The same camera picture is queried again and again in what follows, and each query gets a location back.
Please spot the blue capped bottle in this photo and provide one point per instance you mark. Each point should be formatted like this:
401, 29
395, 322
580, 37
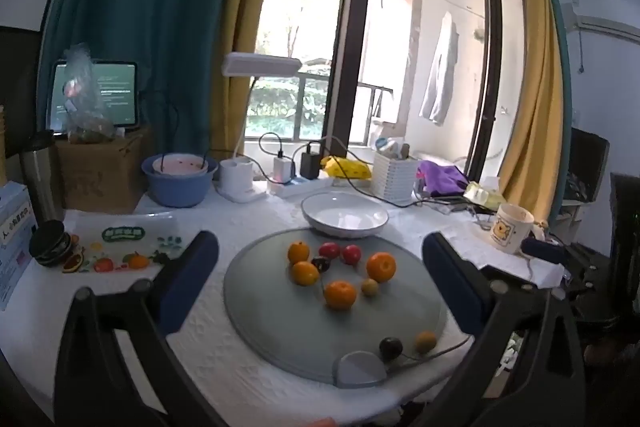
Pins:
384, 144

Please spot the white plate with dark rim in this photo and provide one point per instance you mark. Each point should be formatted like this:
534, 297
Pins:
345, 219

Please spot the black round lids stack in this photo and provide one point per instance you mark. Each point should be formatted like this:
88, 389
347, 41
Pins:
47, 242

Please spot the dark plum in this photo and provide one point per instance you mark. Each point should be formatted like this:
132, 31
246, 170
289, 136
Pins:
390, 348
320, 263

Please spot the yellow snack packet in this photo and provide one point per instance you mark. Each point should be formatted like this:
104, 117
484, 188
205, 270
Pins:
347, 167

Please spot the white charger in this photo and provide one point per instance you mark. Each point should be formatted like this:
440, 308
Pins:
281, 168

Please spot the clear plastic bag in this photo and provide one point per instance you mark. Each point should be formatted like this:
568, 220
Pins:
82, 102

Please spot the light blue tissue box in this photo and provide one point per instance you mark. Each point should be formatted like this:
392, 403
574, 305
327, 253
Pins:
12, 252

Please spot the small olive-yellow fruit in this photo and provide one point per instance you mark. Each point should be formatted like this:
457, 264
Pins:
370, 287

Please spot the blue plastic basin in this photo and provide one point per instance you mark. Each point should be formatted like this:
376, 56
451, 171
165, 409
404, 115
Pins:
180, 192

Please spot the small orange kumquat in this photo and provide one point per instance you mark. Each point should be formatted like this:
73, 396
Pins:
425, 341

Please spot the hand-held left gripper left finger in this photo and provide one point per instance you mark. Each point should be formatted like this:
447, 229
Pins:
192, 274

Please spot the steel thermos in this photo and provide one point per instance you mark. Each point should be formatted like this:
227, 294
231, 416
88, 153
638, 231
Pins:
40, 182

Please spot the orange mandarin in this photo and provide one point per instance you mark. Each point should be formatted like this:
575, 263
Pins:
305, 273
340, 295
381, 267
297, 252

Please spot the yellow-green tissue pack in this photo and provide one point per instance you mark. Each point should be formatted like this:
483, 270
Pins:
482, 194

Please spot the white desk lamp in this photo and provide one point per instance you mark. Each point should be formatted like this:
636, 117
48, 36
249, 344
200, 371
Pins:
237, 179

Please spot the pink bowl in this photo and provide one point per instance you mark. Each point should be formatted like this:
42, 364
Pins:
179, 164

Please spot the white power strip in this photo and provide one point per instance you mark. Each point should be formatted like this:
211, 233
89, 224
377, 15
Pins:
300, 185

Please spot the white air conditioner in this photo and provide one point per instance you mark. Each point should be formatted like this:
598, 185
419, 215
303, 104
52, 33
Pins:
610, 24

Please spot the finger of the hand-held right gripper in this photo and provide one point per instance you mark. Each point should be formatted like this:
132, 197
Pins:
542, 251

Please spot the black charger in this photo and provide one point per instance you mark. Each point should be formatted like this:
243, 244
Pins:
310, 163

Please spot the cardboard box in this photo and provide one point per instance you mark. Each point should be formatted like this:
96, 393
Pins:
100, 172

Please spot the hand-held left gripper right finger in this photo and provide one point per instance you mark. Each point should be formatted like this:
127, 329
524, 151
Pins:
452, 279

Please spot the grey round pad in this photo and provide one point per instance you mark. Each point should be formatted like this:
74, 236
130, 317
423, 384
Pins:
360, 369

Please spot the white mug with bear print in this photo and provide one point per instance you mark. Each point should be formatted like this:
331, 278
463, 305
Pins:
507, 229

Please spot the dark window frame post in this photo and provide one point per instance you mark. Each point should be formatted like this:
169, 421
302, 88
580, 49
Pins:
350, 22

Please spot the purple cloth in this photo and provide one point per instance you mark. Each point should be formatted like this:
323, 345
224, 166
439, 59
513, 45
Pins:
442, 177

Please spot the black chair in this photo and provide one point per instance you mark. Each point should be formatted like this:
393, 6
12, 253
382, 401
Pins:
590, 162

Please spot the red tomato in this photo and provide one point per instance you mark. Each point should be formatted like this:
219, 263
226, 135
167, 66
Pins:
329, 250
351, 253

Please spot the round grey glass turntable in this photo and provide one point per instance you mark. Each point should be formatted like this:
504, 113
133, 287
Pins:
280, 327

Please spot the tablet with lit screen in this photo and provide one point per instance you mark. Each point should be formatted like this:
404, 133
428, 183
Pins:
112, 92

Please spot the teal curtain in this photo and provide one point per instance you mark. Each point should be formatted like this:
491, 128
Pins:
160, 22

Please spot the white perforated basket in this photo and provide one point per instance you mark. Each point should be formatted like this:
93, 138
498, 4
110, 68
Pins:
395, 179

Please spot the yellow curtain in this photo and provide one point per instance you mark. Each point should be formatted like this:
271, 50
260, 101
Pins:
537, 82
245, 7

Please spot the balcony railing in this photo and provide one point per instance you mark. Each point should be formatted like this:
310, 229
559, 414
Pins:
300, 107

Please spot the hanging white garment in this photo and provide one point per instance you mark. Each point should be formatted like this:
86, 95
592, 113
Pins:
440, 77

